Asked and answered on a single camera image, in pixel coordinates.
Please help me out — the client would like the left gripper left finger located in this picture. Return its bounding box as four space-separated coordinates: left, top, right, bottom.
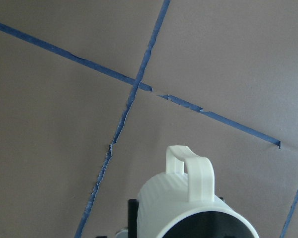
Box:
96 198 140 238

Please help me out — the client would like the white ribbed HOME mug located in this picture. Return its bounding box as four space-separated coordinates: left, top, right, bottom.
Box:
137 145 259 238

